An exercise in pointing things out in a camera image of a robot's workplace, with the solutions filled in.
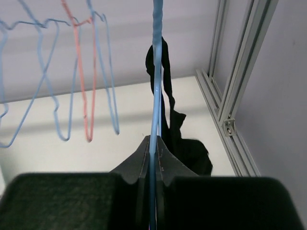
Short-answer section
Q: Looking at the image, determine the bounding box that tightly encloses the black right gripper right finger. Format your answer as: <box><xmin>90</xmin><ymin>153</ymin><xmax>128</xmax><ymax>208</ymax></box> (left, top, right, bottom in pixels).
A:
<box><xmin>155</xmin><ymin>138</ymin><xmax>302</xmax><ymax>230</ymax></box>

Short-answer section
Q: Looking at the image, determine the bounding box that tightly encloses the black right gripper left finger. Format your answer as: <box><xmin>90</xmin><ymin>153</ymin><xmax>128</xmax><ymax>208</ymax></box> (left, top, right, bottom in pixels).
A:
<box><xmin>0</xmin><ymin>136</ymin><xmax>150</xmax><ymax>230</ymax></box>

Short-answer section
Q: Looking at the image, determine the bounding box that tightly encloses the black tank top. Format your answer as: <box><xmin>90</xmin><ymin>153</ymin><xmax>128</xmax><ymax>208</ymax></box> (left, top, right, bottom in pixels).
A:
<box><xmin>145</xmin><ymin>37</ymin><xmax>213</xmax><ymax>177</ymax></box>

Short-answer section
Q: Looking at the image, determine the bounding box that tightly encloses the pink wire hanger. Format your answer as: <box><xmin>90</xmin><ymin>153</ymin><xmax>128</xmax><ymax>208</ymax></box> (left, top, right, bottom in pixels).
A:
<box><xmin>61</xmin><ymin>0</ymin><xmax>98</xmax><ymax>142</ymax></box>

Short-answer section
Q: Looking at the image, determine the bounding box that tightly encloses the blue hanger with black top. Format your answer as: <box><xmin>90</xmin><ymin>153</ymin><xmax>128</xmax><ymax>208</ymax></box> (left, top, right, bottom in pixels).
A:
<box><xmin>86</xmin><ymin>0</ymin><xmax>120</xmax><ymax>135</ymax></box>

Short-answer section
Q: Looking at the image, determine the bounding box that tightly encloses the blue wire hanger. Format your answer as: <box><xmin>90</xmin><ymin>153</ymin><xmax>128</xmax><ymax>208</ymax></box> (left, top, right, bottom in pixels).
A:
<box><xmin>0</xmin><ymin>0</ymin><xmax>61</xmax><ymax>149</ymax></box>
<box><xmin>0</xmin><ymin>18</ymin><xmax>78</xmax><ymax>149</ymax></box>

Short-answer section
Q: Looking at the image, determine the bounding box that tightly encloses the aluminium frame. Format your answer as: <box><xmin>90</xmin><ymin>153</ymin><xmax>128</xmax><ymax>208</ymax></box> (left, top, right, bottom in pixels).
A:
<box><xmin>196</xmin><ymin>0</ymin><xmax>278</xmax><ymax>176</ymax></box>

